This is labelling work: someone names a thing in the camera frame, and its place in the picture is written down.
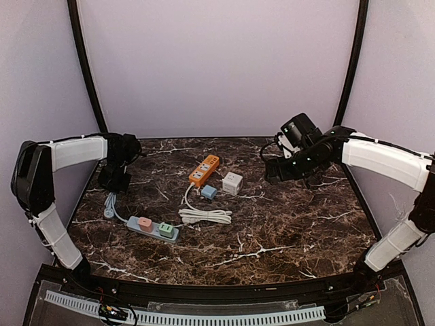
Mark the light blue charger plug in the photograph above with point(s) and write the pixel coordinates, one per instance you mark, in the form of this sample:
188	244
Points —
209	192

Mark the white slotted cable duct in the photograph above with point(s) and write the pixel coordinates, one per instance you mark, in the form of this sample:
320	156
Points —
281	313

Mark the white cube socket adapter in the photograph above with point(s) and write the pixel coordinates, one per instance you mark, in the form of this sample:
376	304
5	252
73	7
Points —
232	183

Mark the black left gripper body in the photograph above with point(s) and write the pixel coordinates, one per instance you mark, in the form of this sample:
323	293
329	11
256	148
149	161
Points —
113	181

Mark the black corner post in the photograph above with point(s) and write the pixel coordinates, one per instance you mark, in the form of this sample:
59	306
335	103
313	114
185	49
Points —
78	36
353	61

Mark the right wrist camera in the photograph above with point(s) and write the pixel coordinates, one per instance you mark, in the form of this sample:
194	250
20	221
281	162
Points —
285	145

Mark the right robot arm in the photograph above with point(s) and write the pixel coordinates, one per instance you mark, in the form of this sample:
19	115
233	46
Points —
307	150

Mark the light blue power strip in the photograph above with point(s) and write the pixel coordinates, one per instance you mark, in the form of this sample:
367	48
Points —
133	226

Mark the green charger plug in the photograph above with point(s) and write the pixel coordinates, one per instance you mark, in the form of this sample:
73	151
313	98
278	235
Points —
166	230

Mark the orange power strip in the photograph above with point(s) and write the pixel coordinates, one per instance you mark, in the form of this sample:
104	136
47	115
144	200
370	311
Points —
204	170

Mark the black front frame rail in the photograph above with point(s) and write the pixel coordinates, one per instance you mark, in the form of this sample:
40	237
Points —
320	290

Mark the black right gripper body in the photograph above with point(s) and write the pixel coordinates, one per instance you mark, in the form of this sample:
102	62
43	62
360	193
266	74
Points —
272	170

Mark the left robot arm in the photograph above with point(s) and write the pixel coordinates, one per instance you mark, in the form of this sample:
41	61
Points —
33	184

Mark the pink charger plug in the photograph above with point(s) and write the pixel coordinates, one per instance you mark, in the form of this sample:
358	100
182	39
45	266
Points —
145	224

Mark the black left corner post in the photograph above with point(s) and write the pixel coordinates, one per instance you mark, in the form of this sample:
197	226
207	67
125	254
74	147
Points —
78	36

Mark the black right corner post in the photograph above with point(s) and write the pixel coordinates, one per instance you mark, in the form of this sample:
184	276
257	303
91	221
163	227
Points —
353	61

